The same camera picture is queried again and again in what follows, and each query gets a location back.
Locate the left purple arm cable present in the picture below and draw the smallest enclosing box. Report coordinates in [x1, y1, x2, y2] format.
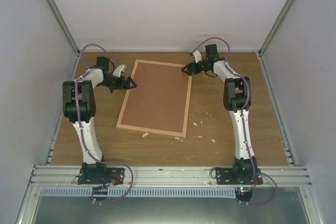
[75, 44, 111, 167]

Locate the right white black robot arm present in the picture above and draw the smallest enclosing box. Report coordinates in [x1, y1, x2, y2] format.
[181, 44, 257, 185]

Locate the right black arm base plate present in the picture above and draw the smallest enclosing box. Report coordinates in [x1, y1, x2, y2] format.
[214, 167, 263, 185]

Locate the left aluminium corner post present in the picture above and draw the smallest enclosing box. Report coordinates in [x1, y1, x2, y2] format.
[46, 0, 80, 57]

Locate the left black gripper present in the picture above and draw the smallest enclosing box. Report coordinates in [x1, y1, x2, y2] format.
[101, 74, 133, 90]

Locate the light wooden picture frame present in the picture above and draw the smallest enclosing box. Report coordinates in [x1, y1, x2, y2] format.
[115, 59, 193, 138]

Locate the aluminium front mounting rail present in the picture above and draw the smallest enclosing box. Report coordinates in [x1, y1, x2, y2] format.
[29, 165, 312, 187]

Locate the aluminium corner post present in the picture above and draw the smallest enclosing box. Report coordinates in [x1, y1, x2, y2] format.
[46, 0, 80, 57]
[257, 0, 312, 56]

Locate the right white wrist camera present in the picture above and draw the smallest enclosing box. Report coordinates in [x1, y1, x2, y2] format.
[190, 49, 203, 63]

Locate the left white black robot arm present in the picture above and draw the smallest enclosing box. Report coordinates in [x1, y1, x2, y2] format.
[62, 57, 137, 184]

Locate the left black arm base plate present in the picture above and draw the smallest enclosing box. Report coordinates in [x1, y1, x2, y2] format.
[77, 166, 125, 185]

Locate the right aluminium corner post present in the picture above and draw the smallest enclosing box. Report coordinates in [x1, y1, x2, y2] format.
[257, 0, 312, 56]

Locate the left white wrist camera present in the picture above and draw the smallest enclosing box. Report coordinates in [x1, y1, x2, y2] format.
[112, 64, 127, 78]

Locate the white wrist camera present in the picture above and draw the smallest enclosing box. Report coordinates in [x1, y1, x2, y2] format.
[190, 49, 203, 63]
[112, 64, 127, 78]

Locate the slotted grey cable duct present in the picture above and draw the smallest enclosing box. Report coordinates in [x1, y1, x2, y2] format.
[40, 186, 235, 198]

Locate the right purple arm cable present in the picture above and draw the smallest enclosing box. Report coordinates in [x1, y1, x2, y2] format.
[193, 37, 259, 180]

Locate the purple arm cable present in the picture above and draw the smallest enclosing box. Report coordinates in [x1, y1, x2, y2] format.
[193, 37, 259, 180]
[75, 44, 111, 167]

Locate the brown frame backing board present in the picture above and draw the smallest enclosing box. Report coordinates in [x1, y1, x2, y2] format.
[120, 61, 190, 134]

